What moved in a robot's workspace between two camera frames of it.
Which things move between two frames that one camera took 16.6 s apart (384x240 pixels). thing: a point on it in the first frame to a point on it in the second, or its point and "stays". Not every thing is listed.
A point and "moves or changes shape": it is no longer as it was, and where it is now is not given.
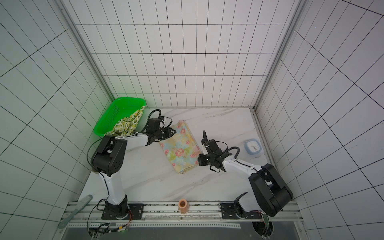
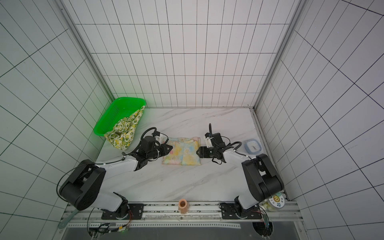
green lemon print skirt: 127,126 stays
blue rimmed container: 252,146 stays
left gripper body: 163,133 to 162,149
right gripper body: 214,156 to 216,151
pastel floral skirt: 182,148 moves or changes shape
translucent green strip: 88,198 stays
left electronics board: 98,231 stays
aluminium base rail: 89,215 stays
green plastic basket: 121,107 stays
